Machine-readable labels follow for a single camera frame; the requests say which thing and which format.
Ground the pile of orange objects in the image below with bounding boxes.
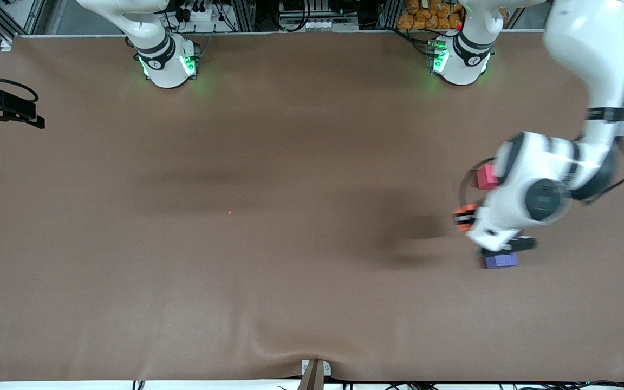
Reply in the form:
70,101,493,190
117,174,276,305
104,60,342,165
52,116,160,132
397,0,464,31

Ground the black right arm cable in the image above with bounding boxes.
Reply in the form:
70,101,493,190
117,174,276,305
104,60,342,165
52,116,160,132
0,76,40,104

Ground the brown table cloth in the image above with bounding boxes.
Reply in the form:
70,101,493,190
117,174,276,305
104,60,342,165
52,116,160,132
0,31,624,383

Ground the purple foam block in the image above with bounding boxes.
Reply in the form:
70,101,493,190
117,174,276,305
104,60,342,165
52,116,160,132
485,251,519,269

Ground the orange foam block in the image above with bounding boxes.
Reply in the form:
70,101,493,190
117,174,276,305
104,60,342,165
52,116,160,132
453,204,479,234

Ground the white terminal strip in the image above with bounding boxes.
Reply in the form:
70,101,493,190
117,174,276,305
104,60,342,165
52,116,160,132
290,19,345,31

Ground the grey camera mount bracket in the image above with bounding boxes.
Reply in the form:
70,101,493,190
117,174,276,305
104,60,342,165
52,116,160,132
298,359,333,390

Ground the white power strip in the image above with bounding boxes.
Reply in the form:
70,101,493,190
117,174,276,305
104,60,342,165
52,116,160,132
179,4,218,23

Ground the red foam block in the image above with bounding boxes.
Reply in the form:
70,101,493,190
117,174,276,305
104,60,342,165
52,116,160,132
476,165,502,191

